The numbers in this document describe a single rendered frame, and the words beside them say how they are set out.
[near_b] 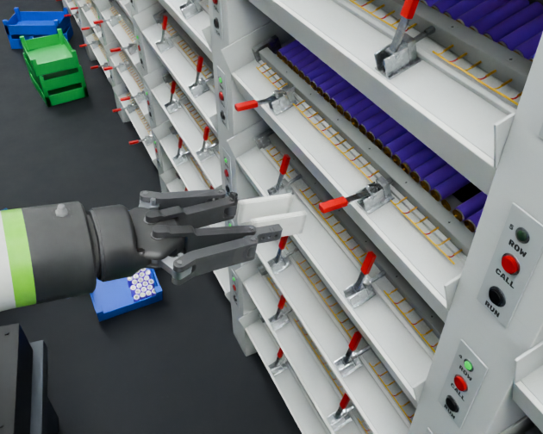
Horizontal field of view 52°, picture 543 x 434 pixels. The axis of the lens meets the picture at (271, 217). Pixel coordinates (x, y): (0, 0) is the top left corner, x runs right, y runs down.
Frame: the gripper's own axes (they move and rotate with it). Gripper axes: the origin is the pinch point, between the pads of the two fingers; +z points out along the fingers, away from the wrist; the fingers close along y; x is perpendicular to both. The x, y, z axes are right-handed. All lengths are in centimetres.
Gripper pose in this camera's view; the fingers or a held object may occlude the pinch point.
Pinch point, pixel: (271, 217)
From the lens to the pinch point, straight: 63.9
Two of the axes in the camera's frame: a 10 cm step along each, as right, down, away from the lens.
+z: 8.9, -1.4, 4.4
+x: 1.7, -7.9, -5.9
